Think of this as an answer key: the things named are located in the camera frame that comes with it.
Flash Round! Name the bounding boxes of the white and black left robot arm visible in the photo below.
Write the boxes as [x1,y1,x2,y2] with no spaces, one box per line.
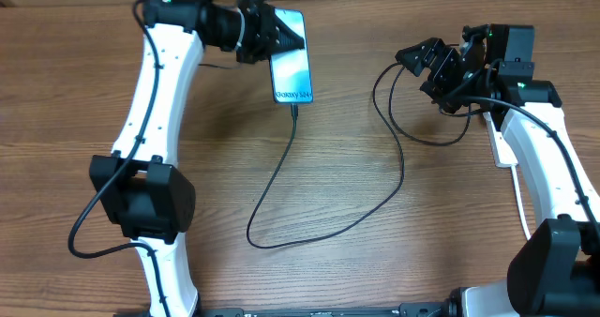
[89,0,313,316]

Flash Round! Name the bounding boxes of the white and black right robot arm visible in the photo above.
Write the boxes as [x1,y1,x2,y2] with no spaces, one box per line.
[396,23,599,316]

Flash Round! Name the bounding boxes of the blue Galaxy smartphone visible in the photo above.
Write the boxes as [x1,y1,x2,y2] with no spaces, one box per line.
[270,8,314,104]

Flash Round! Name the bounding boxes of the white power strip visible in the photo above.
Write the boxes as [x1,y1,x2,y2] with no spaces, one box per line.
[483,112,518,168]

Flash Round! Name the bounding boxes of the black charger cable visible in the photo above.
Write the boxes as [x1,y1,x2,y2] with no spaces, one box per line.
[246,61,473,250]

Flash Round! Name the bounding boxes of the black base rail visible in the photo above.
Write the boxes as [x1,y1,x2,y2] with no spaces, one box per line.
[191,299,463,317]

